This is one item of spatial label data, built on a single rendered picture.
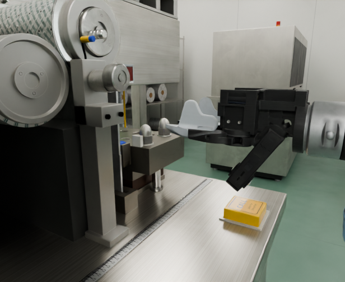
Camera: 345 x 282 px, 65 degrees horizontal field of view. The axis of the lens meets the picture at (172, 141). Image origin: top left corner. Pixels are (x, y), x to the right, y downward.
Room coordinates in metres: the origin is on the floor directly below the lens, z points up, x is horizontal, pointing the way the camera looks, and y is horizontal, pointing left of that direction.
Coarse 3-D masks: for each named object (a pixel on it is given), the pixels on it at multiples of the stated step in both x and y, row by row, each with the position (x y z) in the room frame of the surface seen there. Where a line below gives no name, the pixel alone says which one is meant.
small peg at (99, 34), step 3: (90, 30) 0.45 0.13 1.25; (93, 30) 0.45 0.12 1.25; (96, 30) 0.44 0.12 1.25; (99, 30) 0.44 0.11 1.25; (102, 30) 0.44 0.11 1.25; (105, 30) 0.44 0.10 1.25; (90, 33) 0.45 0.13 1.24; (93, 33) 0.44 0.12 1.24; (96, 33) 0.44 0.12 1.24; (99, 33) 0.44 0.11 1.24; (102, 33) 0.44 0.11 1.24; (105, 33) 0.44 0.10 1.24; (96, 36) 0.44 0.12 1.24; (99, 36) 0.44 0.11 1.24; (102, 36) 0.44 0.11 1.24; (105, 36) 0.44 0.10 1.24; (96, 39) 0.45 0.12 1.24
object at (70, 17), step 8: (72, 0) 0.44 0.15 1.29; (80, 0) 0.45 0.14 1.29; (88, 0) 0.46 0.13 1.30; (96, 0) 0.48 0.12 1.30; (72, 8) 0.44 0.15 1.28; (80, 8) 0.45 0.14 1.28; (104, 8) 0.49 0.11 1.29; (64, 16) 0.43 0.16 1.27; (72, 16) 0.43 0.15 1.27; (112, 16) 0.51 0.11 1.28; (64, 24) 0.43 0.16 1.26; (72, 24) 0.43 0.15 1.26; (64, 32) 0.43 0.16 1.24; (72, 32) 0.43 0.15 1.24; (72, 40) 0.43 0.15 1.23; (72, 48) 0.43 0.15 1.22; (80, 48) 0.44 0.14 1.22; (80, 56) 0.44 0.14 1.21; (88, 56) 0.46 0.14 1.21; (104, 56) 0.49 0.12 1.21; (112, 56) 0.51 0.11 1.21
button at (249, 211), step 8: (232, 200) 0.52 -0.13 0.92; (240, 200) 0.52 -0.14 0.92; (248, 200) 0.52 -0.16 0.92; (256, 200) 0.52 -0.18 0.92; (224, 208) 0.49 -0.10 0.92; (232, 208) 0.49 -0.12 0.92; (240, 208) 0.49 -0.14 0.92; (248, 208) 0.49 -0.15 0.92; (256, 208) 0.49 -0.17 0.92; (264, 208) 0.49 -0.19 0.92; (224, 216) 0.49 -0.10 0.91; (232, 216) 0.48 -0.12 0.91; (240, 216) 0.47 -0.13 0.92; (248, 216) 0.46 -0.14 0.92; (256, 216) 0.46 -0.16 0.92; (256, 224) 0.46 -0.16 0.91
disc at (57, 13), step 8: (56, 0) 0.43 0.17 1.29; (64, 0) 0.44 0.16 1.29; (104, 0) 0.51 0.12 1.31; (56, 8) 0.42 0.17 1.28; (64, 8) 0.44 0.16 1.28; (112, 8) 0.53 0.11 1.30; (56, 16) 0.42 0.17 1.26; (56, 24) 0.42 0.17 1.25; (56, 32) 0.42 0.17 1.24; (56, 40) 0.42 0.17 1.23; (64, 40) 0.43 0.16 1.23; (64, 48) 0.43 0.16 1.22; (64, 56) 0.43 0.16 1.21; (72, 56) 0.44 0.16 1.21
